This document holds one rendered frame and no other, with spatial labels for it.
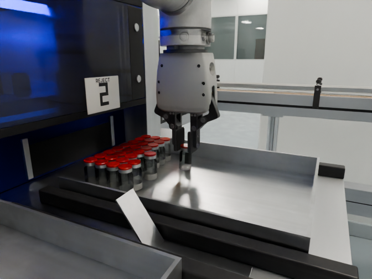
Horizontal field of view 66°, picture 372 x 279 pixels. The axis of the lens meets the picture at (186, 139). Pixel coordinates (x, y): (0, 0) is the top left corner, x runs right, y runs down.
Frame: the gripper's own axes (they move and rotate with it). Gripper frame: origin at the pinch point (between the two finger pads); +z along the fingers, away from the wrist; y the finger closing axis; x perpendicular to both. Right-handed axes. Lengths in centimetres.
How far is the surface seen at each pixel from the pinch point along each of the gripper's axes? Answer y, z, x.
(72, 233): 0.3, 3.5, 26.7
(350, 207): -37, 48, -86
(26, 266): 3.0, 5.8, 30.4
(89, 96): 13.6, -8.1, 8.8
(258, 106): 5, 6, -84
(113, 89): 13.5, -8.7, 2.7
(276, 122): -3, 14, -88
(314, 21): -11, -34, -145
